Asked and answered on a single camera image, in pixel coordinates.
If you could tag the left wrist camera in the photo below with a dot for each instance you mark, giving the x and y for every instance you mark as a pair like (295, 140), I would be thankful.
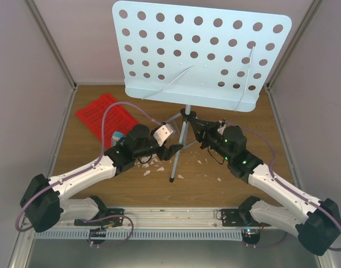
(163, 133)

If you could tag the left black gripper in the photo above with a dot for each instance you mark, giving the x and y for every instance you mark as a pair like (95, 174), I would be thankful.
(173, 149)

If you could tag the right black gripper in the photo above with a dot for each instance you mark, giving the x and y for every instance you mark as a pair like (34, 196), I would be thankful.
(203, 131)

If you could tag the grey slotted cable duct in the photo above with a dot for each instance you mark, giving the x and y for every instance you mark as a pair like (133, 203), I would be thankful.
(145, 234)

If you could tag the aluminium front rail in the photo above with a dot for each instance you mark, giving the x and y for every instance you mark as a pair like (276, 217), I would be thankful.
(173, 217)

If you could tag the light blue music stand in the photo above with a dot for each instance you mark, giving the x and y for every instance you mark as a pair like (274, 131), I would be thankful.
(214, 58)

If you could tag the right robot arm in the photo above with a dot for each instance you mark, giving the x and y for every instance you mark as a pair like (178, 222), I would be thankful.
(314, 222)

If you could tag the blue metronome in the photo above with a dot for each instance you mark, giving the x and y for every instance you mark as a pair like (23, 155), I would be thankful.
(116, 137)

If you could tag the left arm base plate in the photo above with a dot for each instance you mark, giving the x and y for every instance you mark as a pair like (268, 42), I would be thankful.
(111, 217)

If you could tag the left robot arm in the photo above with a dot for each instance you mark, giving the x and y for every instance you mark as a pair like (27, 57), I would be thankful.
(46, 201)

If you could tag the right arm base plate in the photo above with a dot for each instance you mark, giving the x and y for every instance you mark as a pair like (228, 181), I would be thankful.
(236, 217)

